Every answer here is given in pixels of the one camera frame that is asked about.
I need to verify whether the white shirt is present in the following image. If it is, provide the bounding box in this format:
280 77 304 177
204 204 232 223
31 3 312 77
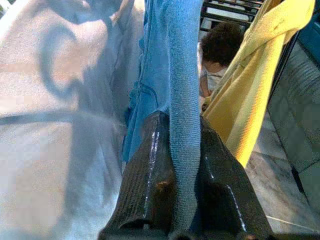
0 0 147 240

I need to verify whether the yellow shirt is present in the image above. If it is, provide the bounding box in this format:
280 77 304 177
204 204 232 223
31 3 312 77
201 0 316 169

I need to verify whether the black metal drying rack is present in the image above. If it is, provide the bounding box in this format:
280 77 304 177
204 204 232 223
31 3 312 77
199 0 310 198

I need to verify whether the grey-green sofa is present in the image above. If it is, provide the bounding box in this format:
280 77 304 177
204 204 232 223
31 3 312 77
267 41 320 208

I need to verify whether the blue shirt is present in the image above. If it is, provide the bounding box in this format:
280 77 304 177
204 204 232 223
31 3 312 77
121 0 204 240

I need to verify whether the blue hard suitcase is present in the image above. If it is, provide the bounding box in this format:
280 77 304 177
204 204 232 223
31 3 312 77
296 0 320 60

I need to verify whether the small child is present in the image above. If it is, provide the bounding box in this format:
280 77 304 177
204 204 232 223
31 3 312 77
198 21 245 99

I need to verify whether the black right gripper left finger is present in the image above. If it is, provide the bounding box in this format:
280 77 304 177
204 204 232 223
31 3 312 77
98 111 177 240

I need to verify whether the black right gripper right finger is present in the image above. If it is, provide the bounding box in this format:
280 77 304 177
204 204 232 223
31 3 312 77
196 116 273 240

